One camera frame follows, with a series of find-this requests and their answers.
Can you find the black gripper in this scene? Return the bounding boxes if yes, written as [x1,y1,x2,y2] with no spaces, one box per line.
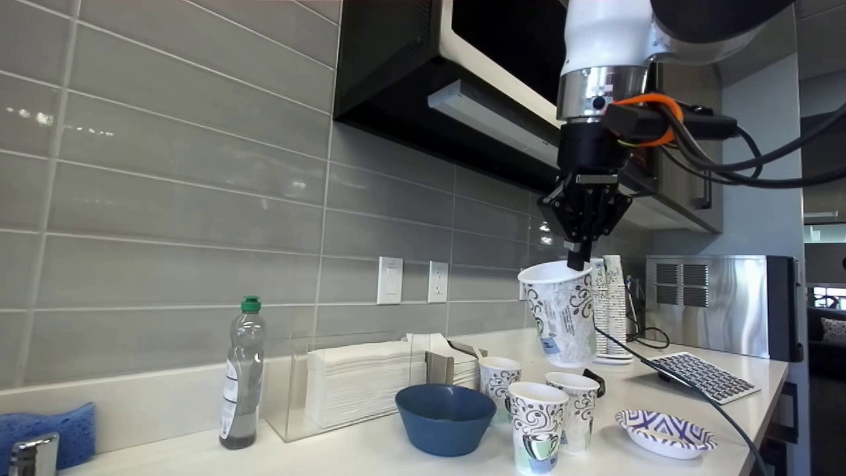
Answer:
[538,118,638,271]

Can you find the stack of paper cups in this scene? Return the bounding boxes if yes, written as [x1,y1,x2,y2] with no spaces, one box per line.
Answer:
[587,251,632,360]

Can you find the under cabinet light bar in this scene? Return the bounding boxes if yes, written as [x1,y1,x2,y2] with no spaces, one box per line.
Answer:
[427,77,567,168]

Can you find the white saucer plate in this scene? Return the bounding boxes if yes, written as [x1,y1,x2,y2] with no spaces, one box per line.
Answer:
[590,347,641,368]

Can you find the small black object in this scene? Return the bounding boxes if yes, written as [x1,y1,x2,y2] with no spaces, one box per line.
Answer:
[580,364,612,402]

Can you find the stainless steel appliance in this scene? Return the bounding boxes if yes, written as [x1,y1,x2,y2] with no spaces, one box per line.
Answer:
[644,251,804,364]

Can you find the flat grid keyboard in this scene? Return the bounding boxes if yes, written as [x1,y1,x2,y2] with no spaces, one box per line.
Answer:
[649,348,761,410]

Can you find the grey napkin holder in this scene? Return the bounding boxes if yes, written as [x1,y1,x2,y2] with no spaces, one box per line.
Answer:
[404,329,486,390]

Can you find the purple patterned paper plate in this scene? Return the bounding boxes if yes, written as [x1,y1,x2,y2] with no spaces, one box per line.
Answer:
[615,405,720,462]

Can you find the black upper cabinet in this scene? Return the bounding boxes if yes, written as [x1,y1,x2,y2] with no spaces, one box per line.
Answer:
[334,0,728,237]

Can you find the dark blue bowl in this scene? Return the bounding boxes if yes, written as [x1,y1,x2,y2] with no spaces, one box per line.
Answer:
[391,381,500,460]

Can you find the clear napkin box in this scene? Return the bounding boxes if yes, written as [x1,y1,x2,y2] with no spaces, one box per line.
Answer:
[262,336,418,443]

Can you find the clear bottle green cap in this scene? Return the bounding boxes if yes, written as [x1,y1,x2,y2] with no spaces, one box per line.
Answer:
[217,292,270,452]

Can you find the blue sponge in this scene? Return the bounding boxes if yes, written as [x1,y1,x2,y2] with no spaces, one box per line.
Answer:
[0,399,100,471]

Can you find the chrome sink fixture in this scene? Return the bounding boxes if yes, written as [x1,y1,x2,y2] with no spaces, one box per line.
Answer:
[5,429,63,476]

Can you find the orange cable clip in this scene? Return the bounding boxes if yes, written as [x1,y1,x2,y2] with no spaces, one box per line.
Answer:
[615,89,687,150]

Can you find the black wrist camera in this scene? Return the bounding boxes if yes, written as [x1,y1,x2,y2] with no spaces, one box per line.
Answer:
[607,101,742,150]

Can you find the thin black counter cable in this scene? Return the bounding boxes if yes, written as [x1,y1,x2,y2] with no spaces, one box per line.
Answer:
[592,325,772,476]

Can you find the white wall outlet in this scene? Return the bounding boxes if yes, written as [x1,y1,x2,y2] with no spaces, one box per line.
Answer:
[427,259,452,306]

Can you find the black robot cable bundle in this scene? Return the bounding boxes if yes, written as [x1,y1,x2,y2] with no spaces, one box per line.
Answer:
[657,101,846,192]

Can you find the white wall switch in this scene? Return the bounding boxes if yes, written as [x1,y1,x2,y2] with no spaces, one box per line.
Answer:
[375,253,408,306]

